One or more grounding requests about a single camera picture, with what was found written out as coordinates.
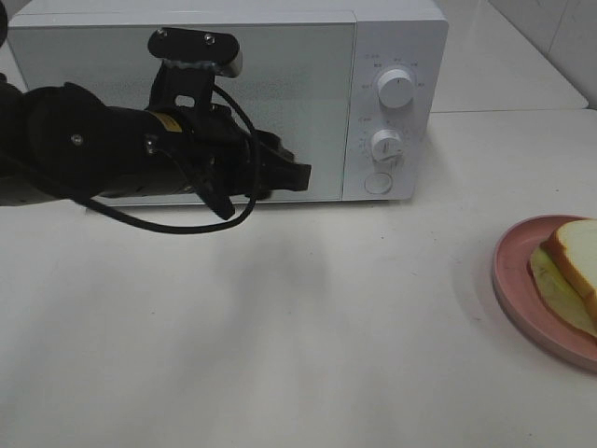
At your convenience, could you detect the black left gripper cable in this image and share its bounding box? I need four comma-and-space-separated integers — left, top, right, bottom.
0, 86, 260, 235

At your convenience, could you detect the white microwave oven body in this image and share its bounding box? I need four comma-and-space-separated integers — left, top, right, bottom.
8, 0, 449, 202

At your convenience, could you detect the pink round plate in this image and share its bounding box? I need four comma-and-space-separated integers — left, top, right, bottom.
492, 215, 596, 373

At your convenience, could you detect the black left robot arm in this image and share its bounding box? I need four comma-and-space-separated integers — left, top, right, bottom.
1, 27, 311, 230

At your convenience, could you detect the sandwich with lettuce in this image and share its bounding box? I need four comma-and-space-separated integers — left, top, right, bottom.
530, 219, 596, 337

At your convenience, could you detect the round white door button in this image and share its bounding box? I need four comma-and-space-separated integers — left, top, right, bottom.
364, 173, 393, 194

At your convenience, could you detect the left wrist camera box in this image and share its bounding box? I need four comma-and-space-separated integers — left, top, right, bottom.
147, 27, 243, 78

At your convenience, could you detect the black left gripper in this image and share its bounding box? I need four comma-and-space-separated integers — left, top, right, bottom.
139, 105, 312, 220

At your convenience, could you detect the upper white power knob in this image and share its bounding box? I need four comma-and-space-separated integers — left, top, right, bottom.
377, 68, 414, 108

